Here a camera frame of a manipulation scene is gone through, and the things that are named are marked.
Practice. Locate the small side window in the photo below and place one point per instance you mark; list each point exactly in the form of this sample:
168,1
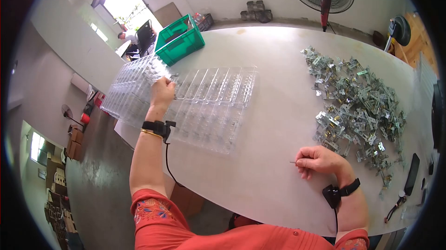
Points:
36,146

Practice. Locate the stack of grey boxes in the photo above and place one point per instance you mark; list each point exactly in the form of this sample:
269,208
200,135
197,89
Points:
257,11

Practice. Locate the black office chair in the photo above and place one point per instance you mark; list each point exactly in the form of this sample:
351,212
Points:
144,35

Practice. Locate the person's right thumb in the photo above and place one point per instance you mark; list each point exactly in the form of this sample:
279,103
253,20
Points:
304,162

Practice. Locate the person's right fingers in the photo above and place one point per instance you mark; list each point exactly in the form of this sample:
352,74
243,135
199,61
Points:
306,173

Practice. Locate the stack of cardboard boxes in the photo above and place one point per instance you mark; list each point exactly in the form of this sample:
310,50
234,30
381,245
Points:
75,143

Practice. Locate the shelf full of cartons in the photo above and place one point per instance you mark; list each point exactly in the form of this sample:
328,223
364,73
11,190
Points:
61,204

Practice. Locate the black crate with bottles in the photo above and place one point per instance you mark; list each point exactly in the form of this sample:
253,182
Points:
205,21

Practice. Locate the person's left fingers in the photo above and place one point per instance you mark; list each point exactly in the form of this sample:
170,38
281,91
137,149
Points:
165,81

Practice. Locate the black fan with white stand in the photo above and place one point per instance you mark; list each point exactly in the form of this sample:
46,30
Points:
400,30

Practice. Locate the red bucket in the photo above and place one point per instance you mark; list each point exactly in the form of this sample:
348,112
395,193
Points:
85,118

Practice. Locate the clear plastic compartment tray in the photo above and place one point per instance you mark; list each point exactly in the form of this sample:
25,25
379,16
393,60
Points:
212,107

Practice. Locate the person's right hand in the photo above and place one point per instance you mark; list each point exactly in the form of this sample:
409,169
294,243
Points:
322,161

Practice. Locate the small metal bracket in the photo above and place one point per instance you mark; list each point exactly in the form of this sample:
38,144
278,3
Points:
174,75

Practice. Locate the pile of metal brackets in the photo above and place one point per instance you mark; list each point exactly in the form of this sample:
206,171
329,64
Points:
359,107

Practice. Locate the green plastic crate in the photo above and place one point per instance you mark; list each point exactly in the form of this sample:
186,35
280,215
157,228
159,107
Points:
181,42

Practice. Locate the person's right index finger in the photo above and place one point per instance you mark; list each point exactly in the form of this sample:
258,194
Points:
307,150

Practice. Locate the black wrist band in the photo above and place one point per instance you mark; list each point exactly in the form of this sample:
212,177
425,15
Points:
156,127
333,194

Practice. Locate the person's left hand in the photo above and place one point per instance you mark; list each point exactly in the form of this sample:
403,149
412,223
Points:
161,93

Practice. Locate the black phone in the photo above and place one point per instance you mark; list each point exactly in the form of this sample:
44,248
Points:
412,175

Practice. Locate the person's body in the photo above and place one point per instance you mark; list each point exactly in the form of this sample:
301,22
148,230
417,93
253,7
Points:
223,237

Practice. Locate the small floor fan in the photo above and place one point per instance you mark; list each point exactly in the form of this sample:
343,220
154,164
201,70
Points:
68,113

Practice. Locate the stack of clear plastic trays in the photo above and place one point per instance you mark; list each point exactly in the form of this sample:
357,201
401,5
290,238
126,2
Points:
130,89

